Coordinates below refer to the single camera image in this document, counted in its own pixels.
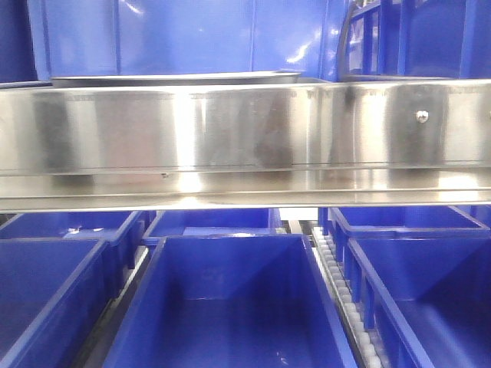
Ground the silver tray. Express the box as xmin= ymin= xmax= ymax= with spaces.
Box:
xmin=51 ymin=71 xmax=301 ymax=87

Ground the blue bin rear centre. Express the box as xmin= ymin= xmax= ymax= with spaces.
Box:
xmin=142 ymin=208 xmax=282 ymax=247

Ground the blue bin rear right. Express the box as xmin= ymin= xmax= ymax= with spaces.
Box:
xmin=318 ymin=205 xmax=490 ymax=251

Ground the blue bin lower centre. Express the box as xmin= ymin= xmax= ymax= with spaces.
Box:
xmin=104 ymin=235 xmax=357 ymax=367

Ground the blue bin rear left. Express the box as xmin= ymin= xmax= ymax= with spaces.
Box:
xmin=0 ymin=209 xmax=150 ymax=300

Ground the white roller track lower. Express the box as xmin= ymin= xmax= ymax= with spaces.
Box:
xmin=311 ymin=226 xmax=388 ymax=367

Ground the blue bin lower right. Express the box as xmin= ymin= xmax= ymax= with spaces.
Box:
xmin=345 ymin=238 xmax=490 ymax=367

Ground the blue bin lower left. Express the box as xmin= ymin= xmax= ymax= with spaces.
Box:
xmin=1 ymin=239 xmax=111 ymax=367

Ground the large blue bin left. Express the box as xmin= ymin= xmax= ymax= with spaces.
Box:
xmin=28 ymin=1 xmax=348 ymax=80

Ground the blue bin upper right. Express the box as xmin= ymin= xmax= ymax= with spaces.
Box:
xmin=336 ymin=1 xmax=490 ymax=81

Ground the stainless steel rack front rail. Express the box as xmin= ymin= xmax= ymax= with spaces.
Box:
xmin=1 ymin=78 xmax=490 ymax=213

